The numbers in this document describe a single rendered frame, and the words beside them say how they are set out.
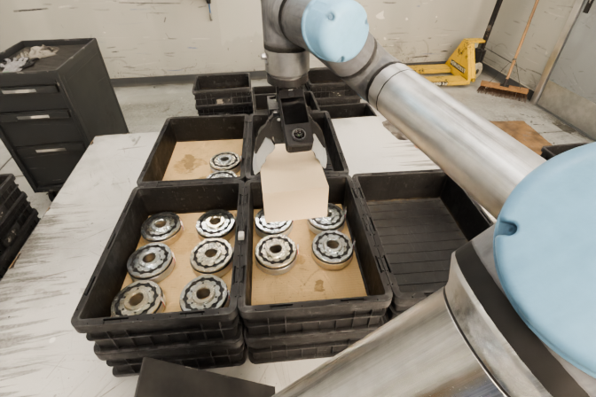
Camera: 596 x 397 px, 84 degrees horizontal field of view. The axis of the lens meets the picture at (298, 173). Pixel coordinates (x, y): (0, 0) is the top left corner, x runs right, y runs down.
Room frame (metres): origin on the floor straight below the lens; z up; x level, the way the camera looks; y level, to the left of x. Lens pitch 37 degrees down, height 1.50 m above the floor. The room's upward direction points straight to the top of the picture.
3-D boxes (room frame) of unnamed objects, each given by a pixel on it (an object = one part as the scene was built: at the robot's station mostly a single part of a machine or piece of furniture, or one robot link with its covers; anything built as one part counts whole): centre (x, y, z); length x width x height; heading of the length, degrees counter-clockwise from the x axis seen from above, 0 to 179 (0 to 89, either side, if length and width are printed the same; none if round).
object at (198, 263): (0.52, 0.21, 0.86); 0.10 x 0.10 x 0.01
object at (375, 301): (0.54, -0.02, 0.92); 0.40 x 0.30 x 0.02; 5
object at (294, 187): (0.53, 0.01, 1.08); 0.16 x 0.12 x 0.07; 8
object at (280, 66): (0.56, 0.02, 1.32); 0.08 x 0.08 x 0.05
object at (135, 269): (0.51, 0.35, 0.86); 0.10 x 0.10 x 0.01
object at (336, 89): (2.39, -0.26, 0.37); 0.40 x 0.30 x 0.45; 99
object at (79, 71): (1.93, 1.49, 0.45); 0.60 x 0.45 x 0.90; 8
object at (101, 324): (0.51, 0.28, 0.92); 0.40 x 0.30 x 0.02; 5
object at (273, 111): (0.56, 0.02, 1.24); 0.09 x 0.08 x 0.12; 8
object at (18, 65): (1.80, 1.55, 0.88); 0.25 x 0.19 x 0.03; 8
